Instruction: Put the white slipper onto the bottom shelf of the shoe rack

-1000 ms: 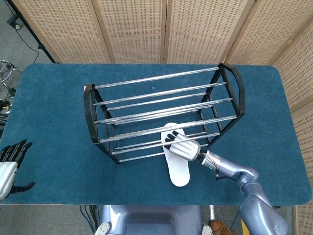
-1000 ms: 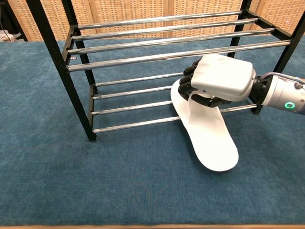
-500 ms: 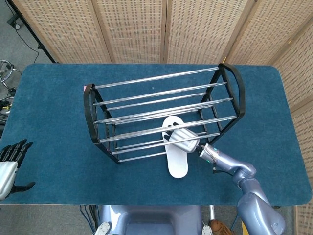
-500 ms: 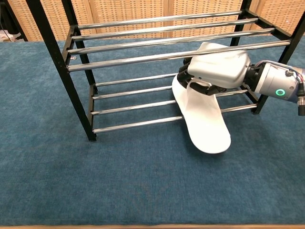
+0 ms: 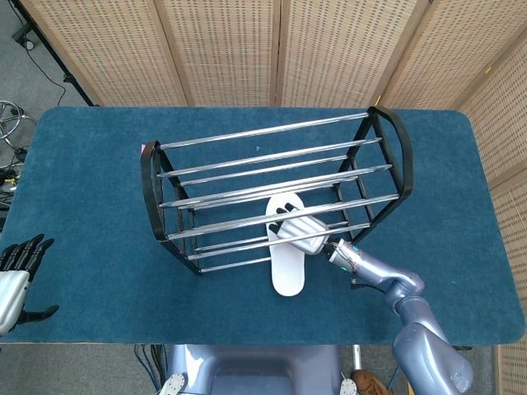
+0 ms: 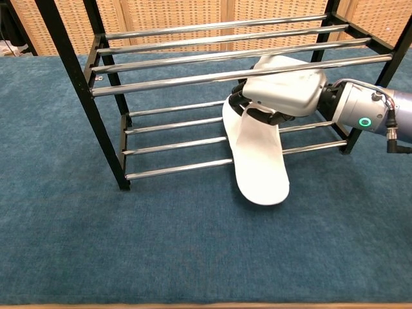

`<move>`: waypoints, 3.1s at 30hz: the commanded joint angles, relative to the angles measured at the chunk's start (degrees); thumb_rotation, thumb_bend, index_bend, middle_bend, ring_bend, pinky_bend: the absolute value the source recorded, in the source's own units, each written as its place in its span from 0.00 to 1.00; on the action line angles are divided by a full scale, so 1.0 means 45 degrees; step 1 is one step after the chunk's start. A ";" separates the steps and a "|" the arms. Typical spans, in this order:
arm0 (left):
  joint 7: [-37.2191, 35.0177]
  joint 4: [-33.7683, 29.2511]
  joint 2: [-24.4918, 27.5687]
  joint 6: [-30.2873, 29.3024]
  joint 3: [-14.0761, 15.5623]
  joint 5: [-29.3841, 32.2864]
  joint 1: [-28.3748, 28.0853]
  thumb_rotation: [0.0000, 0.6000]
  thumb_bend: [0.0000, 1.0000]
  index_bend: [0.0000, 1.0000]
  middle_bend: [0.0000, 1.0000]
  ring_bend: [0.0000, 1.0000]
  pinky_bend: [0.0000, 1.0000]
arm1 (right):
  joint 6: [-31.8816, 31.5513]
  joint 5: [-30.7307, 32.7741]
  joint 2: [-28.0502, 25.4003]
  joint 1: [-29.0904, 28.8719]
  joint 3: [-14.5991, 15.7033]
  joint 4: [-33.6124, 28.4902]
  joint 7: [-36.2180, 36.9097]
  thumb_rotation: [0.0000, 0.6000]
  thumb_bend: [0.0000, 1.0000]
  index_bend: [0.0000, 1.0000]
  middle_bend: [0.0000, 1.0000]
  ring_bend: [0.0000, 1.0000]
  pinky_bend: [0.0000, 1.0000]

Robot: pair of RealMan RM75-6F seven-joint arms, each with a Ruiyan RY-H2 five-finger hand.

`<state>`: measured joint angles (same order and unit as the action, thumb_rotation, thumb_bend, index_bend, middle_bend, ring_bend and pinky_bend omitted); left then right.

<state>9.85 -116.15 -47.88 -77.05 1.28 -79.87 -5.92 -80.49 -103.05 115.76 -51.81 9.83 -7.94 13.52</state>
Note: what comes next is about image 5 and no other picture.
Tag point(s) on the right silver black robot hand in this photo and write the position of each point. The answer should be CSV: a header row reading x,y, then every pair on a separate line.
x,y
306,230

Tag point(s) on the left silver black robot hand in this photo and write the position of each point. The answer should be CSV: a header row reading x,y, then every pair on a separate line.
x,y
12,292

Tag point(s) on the white slipper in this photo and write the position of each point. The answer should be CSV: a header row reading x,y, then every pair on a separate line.
x,y
288,275

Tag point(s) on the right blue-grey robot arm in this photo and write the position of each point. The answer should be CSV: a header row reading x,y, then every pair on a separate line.
x,y
428,354

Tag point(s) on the black chrome shoe rack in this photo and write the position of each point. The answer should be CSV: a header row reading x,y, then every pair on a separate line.
x,y
148,193

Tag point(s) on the blue carpet table mat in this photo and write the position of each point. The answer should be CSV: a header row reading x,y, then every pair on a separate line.
x,y
82,205

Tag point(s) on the silver table leg pole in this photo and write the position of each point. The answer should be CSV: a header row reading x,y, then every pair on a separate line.
x,y
357,358

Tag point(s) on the blue-grey robot torso base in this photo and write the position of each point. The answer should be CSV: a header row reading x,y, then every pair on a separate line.
x,y
255,370

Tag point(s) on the white perforated base foot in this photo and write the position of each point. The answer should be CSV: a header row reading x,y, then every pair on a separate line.
x,y
348,387
173,384

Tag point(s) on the black stand pole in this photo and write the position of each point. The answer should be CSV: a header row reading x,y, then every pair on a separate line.
x,y
71,81

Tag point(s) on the chrome stool frame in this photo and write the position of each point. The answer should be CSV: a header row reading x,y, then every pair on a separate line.
x,y
6,105

